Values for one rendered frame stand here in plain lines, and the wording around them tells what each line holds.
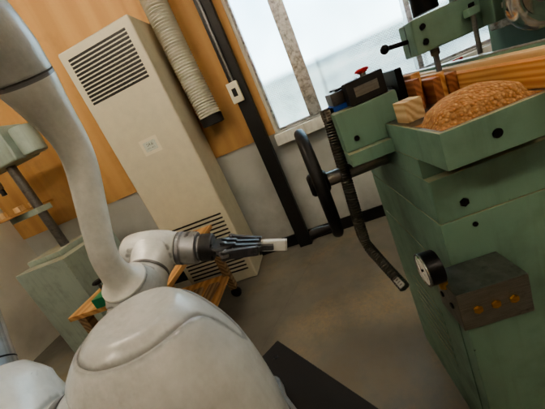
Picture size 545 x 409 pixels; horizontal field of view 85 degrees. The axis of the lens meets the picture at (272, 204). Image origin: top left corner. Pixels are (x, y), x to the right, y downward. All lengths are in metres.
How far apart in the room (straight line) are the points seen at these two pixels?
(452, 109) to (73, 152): 0.66
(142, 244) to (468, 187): 0.74
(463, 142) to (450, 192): 0.14
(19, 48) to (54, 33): 2.09
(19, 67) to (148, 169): 1.56
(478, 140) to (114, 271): 0.69
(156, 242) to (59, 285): 1.70
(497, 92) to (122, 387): 0.56
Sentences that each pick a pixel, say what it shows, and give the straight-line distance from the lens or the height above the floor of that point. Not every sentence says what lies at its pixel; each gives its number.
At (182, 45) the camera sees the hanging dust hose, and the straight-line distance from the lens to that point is 2.12.
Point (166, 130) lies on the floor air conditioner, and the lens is 2.03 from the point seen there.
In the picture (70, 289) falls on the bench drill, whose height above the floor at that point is 0.50.
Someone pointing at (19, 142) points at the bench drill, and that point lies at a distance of 2.43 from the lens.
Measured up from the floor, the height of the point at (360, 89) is 0.99.
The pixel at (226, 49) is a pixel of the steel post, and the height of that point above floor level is 1.46.
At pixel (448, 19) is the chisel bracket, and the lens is 0.80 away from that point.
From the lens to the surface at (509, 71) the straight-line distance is 0.63.
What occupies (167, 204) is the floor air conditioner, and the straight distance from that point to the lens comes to 2.17.
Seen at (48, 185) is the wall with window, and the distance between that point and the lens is 3.03.
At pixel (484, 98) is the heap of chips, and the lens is 0.54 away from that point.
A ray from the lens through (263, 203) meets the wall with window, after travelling 2.29.
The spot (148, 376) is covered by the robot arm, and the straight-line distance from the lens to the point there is 0.29.
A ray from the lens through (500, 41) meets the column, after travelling 0.98.
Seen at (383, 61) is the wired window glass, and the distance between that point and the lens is 2.26.
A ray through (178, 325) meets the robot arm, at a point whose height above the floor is 0.89.
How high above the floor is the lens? 1.03
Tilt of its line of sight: 16 degrees down
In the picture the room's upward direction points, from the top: 24 degrees counter-clockwise
